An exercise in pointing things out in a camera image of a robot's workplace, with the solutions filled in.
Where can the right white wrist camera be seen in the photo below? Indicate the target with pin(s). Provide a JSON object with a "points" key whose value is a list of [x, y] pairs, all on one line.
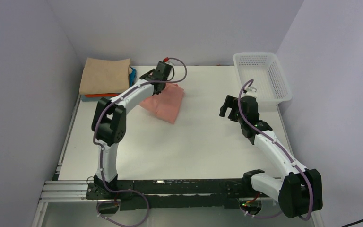
{"points": [[251, 91]]}

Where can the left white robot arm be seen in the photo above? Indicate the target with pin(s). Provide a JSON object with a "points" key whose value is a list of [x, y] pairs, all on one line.
{"points": [[109, 121]]}

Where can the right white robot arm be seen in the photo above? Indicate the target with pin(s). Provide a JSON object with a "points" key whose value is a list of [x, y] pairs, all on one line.
{"points": [[299, 190]]}

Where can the folded orange t shirt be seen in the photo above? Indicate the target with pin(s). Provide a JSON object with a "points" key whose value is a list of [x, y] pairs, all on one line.
{"points": [[101, 95]]}

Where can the folded tan t shirt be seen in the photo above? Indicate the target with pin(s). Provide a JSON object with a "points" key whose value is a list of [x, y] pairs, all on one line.
{"points": [[105, 76]]}

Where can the pink t shirt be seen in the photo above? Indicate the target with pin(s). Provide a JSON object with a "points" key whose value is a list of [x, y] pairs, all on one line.
{"points": [[166, 105]]}

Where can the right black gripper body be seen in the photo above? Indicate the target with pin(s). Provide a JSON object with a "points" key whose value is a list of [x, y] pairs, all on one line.
{"points": [[241, 120]]}

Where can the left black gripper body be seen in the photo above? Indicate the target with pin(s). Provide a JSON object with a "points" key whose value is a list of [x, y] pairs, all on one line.
{"points": [[164, 86]]}

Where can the white plastic basket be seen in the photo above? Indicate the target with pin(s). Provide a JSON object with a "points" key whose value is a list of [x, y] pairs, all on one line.
{"points": [[269, 81]]}

